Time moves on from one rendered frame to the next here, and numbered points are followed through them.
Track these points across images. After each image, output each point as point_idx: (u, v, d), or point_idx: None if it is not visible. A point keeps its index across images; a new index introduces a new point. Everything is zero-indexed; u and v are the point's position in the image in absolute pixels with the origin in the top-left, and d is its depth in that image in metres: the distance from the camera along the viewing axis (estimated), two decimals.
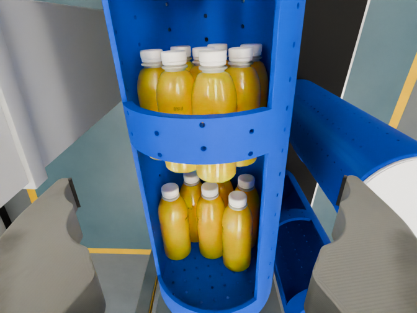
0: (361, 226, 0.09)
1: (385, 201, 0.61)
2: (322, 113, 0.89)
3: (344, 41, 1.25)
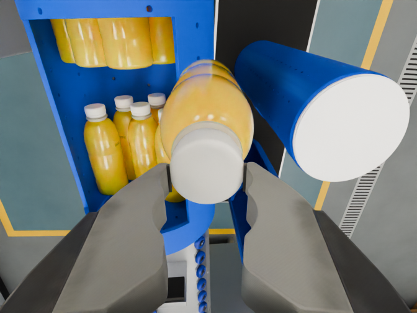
0: (269, 205, 0.10)
1: (330, 127, 0.59)
2: (277, 59, 0.86)
3: (306, 0, 1.23)
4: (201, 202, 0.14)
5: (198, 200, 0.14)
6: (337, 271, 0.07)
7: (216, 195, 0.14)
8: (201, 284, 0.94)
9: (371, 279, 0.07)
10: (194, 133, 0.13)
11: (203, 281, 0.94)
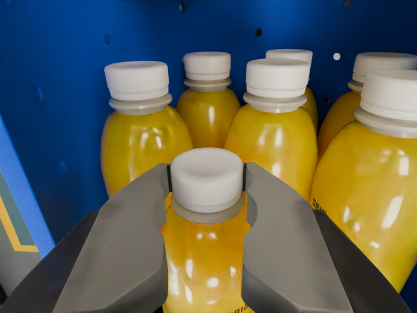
0: (269, 205, 0.10)
1: None
2: None
3: None
4: (199, 189, 0.12)
5: (195, 189, 0.12)
6: (337, 271, 0.07)
7: (218, 197, 0.12)
8: None
9: (371, 279, 0.07)
10: None
11: None
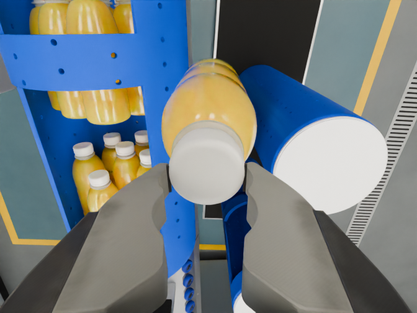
0: (269, 205, 0.10)
1: (309, 164, 0.61)
2: (268, 89, 0.89)
3: (303, 28, 1.27)
4: (93, 180, 0.50)
5: (92, 181, 0.50)
6: (337, 271, 0.07)
7: (98, 182, 0.50)
8: (190, 307, 0.95)
9: (371, 279, 0.07)
10: (99, 174, 0.53)
11: (192, 303, 0.95)
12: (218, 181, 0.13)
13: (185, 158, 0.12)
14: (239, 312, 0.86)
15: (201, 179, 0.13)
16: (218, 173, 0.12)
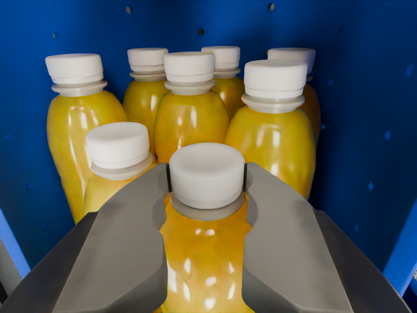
0: (269, 205, 0.10)
1: None
2: None
3: None
4: (101, 148, 0.15)
5: (98, 148, 0.15)
6: (337, 271, 0.07)
7: (117, 155, 0.15)
8: None
9: (372, 279, 0.07)
10: None
11: None
12: (218, 161, 0.12)
13: (188, 148, 0.14)
14: None
15: (201, 160, 0.13)
16: (218, 157, 0.13)
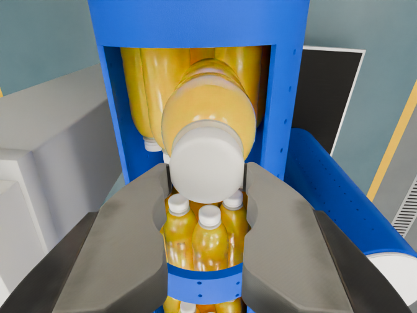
0: (269, 205, 0.10)
1: None
2: (311, 180, 0.98)
3: (337, 97, 1.34)
4: None
5: (185, 312, 0.61)
6: (337, 271, 0.07)
7: None
8: None
9: (371, 279, 0.07)
10: None
11: None
12: None
13: None
14: None
15: None
16: None
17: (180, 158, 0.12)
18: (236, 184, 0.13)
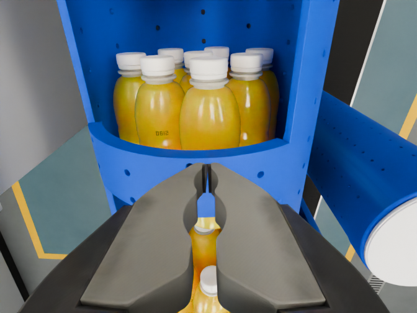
0: (237, 205, 0.10)
1: (412, 237, 0.52)
2: (334, 126, 0.80)
3: (356, 45, 1.16)
4: None
5: None
6: (307, 261, 0.07)
7: None
8: None
9: (337, 264, 0.07)
10: None
11: None
12: (215, 277, 0.40)
13: (206, 269, 0.41)
14: None
15: (210, 276, 0.40)
16: (215, 274, 0.40)
17: None
18: None
